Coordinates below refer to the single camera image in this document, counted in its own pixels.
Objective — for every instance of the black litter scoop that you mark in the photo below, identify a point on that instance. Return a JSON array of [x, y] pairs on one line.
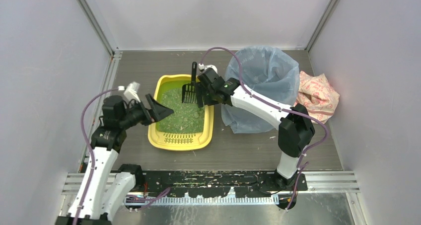
[[189, 90]]

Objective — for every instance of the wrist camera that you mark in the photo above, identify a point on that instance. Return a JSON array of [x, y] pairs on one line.
[[203, 67], [131, 92]]

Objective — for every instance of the blue bag lined bin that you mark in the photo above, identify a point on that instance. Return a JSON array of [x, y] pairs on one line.
[[270, 72]]

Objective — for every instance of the pink patterned cloth bag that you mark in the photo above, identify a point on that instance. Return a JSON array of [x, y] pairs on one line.
[[318, 96]]

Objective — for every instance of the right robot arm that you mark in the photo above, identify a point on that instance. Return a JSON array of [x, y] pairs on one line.
[[295, 129]]

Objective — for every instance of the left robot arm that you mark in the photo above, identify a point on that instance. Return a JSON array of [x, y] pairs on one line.
[[95, 204]]

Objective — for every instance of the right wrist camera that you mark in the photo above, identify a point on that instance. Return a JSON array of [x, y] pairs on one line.
[[203, 67]]

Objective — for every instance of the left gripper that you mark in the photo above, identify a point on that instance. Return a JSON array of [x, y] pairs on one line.
[[148, 108]]

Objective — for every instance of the yellow litter box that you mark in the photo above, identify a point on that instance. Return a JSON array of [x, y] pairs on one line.
[[180, 142]]

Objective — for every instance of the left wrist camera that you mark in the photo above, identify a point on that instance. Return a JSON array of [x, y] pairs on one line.
[[131, 92]]

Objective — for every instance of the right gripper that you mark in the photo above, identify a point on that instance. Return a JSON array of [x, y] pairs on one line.
[[200, 94]]

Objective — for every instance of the green cat litter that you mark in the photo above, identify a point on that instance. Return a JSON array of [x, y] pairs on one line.
[[187, 118]]

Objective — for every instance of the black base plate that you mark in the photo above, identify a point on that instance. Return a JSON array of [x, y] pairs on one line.
[[218, 183]]

